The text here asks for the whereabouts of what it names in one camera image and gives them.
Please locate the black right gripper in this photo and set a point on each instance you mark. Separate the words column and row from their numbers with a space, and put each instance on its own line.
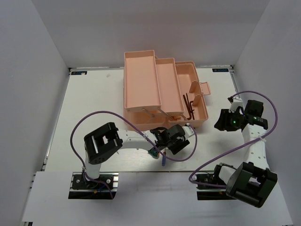
column 222, row 123

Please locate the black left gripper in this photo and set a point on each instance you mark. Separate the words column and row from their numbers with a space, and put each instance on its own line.
column 182, row 143

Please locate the blue red handled screwdriver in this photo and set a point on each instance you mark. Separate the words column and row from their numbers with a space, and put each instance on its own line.
column 164, row 158

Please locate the green orange stubby screwdriver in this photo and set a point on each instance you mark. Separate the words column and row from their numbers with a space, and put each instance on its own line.
column 154, row 153

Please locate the large brown hex key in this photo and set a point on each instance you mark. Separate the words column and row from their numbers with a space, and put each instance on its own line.
column 186, row 100

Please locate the pink plastic toolbox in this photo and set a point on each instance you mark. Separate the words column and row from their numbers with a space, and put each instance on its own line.
column 153, row 91

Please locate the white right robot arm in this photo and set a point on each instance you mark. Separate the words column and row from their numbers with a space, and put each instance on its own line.
column 251, row 182

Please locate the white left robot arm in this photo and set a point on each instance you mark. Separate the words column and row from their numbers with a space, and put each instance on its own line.
column 102, row 143

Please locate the white front cover board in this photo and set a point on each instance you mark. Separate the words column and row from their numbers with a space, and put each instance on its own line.
column 146, row 199

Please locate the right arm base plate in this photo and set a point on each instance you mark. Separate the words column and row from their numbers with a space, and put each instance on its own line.
column 216, row 185

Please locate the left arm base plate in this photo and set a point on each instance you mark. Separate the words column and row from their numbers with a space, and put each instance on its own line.
column 82, row 189

